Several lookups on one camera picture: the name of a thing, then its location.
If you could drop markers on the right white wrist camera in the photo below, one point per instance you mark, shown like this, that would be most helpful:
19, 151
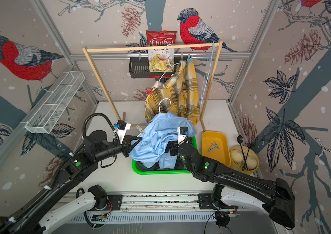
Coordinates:
183, 134

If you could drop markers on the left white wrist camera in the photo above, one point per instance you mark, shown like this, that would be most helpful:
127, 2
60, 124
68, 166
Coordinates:
121, 128

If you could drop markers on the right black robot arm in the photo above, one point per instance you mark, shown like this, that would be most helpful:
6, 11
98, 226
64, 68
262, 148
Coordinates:
277, 196

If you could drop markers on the white wire mesh basket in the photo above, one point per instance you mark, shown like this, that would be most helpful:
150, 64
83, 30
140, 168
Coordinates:
57, 100

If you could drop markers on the green plastic mesh basket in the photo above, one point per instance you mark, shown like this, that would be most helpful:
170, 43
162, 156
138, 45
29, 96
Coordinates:
156, 155

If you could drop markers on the clear clothespin on blue shirt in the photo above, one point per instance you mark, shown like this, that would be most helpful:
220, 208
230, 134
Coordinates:
140, 130

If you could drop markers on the white blue wire hanger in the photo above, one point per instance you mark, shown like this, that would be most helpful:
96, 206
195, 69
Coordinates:
207, 76

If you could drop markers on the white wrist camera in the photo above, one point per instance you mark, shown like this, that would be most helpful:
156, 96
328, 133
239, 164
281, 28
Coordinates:
121, 128
183, 134

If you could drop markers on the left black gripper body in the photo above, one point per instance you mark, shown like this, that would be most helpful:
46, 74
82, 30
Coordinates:
125, 146

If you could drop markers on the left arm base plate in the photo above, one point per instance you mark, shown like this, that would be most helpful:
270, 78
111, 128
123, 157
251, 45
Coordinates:
108, 203

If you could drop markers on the black spoon in bowl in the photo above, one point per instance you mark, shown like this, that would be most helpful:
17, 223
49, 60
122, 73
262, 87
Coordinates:
247, 162

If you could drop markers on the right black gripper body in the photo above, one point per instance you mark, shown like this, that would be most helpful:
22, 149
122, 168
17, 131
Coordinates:
175, 150

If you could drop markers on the dark multicolour plaid shirt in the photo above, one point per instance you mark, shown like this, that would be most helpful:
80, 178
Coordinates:
156, 167

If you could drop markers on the red Chuba chips bag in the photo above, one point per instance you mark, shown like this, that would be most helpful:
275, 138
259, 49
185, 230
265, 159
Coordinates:
157, 58

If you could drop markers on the yellow plastic tray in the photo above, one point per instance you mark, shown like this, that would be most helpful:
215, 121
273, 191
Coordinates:
222, 154

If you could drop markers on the red clothespin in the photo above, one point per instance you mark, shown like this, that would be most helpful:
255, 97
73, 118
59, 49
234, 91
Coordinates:
149, 92

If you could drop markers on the black wall bracket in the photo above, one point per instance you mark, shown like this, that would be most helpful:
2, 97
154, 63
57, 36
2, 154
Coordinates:
139, 69

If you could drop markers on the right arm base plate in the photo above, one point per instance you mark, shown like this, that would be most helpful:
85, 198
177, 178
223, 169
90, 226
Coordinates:
206, 202

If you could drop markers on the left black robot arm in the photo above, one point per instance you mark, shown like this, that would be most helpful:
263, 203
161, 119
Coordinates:
38, 217

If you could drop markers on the yellow plaid shirt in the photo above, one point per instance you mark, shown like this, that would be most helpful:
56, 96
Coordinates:
182, 89

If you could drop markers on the white hanger of blue shirt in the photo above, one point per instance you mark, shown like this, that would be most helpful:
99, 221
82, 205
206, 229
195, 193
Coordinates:
164, 105

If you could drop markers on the light blue shirt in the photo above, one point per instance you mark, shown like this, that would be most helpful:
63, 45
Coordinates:
162, 129

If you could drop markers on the teal clothespin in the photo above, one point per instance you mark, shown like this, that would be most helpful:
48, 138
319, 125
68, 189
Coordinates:
189, 59

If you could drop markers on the yellow round bowl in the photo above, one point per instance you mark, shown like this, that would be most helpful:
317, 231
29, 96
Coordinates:
236, 156

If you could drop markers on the white hanger of yellow shirt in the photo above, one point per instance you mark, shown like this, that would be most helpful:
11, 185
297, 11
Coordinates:
170, 62

